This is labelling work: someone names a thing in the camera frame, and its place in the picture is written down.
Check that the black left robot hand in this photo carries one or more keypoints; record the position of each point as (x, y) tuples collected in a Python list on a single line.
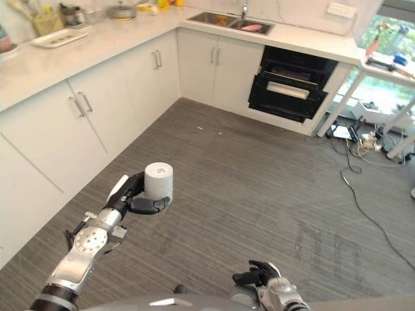
[(142, 205)]

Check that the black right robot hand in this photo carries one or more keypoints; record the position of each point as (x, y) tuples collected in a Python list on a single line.
[(259, 274)]

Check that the white cylindrical cup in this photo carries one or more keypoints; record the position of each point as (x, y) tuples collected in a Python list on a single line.
[(159, 180)]

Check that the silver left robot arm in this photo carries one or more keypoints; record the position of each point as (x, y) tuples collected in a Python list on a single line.
[(82, 246)]

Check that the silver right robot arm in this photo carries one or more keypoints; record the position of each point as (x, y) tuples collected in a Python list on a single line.
[(282, 296)]

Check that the black open dishwasher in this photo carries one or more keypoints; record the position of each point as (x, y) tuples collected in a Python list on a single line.
[(288, 85)]

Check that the grey robot torso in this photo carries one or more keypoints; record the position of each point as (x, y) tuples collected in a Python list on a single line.
[(181, 299)]

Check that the white corner base cabinet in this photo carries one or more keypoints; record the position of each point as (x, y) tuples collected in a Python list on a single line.
[(81, 110)]

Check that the white sink base cabinet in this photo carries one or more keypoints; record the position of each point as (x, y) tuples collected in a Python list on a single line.
[(219, 71)]

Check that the white rectangular tray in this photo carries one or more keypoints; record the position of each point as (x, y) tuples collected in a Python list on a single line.
[(59, 38)]

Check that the steel pot with lid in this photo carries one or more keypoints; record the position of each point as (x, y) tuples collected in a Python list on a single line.
[(121, 11)]

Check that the dark glass jar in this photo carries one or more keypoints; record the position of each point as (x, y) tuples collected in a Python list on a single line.
[(73, 15)]

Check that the steel double sink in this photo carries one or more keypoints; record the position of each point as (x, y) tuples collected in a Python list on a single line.
[(231, 22)]

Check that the yellow fruit toys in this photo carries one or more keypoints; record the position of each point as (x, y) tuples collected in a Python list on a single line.
[(170, 3)]

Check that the yellow woven utensil basket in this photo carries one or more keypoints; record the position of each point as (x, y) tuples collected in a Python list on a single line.
[(47, 22)]

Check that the pink item in sink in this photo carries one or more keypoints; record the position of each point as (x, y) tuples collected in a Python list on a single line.
[(251, 27)]

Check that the red and teal bowl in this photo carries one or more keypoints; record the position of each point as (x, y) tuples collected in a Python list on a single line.
[(6, 42)]

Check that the white side table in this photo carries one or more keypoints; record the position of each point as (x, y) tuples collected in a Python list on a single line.
[(376, 94)]

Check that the chrome faucet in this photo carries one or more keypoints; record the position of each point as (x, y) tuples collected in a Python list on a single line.
[(245, 8)]

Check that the black tool on table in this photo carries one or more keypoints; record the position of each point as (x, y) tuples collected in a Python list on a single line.
[(381, 63)]

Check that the blue box on table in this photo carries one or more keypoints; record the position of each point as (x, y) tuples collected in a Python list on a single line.
[(400, 58)]

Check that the white wall socket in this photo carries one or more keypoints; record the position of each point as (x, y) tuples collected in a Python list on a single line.
[(341, 9)]

